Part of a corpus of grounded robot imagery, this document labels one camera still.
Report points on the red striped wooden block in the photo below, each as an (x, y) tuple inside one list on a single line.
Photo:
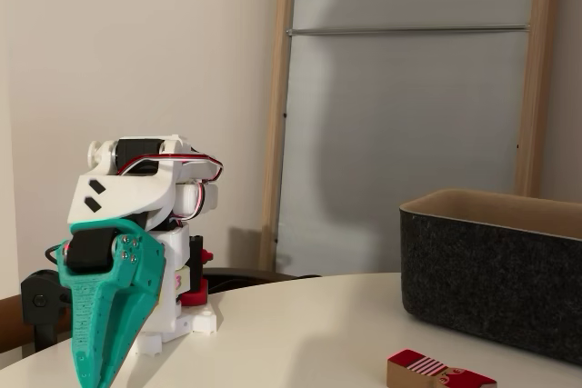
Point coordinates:
[(409, 374)]

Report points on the wooden frame translucent screen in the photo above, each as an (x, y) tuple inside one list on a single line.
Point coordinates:
[(536, 88)]

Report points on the dark grey felt box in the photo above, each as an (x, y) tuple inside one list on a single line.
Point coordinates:
[(477, 279)]

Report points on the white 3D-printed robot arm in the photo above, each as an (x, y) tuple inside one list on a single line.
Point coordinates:
[(123, 192)]

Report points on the metal rod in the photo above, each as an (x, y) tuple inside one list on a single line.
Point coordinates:
[(409, 31)]

